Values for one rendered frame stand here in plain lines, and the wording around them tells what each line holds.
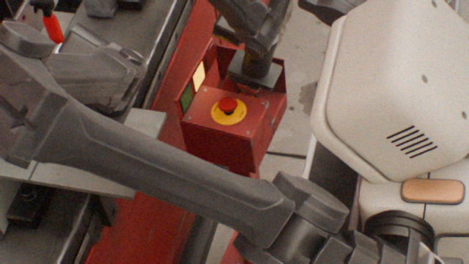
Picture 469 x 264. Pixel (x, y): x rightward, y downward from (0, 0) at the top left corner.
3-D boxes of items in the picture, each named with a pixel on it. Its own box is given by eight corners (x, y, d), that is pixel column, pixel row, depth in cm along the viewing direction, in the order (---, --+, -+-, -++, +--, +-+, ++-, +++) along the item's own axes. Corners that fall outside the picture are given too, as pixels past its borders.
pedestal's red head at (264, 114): (256, 174, 175) (248, 119, 162) (186, 156, 180) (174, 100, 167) (288, 105, 187) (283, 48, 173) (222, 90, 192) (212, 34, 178)
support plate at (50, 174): (133, 200, 133) (131, 196, 133) (-15, 176, 140) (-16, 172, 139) (167, 116, 144) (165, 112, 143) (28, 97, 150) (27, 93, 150)
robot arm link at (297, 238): (337, 293, 95) (363, 254, 94) (264, 254, 92) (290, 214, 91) (316, 259, 104) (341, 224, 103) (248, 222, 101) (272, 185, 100)
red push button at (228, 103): (234, 122, 170) (232, 111, 167) (216, 118, 171) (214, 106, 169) (242, 108, 172) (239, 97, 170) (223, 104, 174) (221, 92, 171)
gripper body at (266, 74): (237, 53, 177) (242, 30, 171) (281, 72, 176) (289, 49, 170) (225, 75, 174) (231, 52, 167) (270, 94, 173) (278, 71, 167)
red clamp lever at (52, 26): (64, 47, 146) (49, 4, 138) (42, 44, 147) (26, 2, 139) (67, 39, 147) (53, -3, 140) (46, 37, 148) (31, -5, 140)
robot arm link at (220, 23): (260, 53, 157) (280, 13, 158) (205, 27, 158) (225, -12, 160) (259, 70, 169) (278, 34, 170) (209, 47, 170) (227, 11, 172)
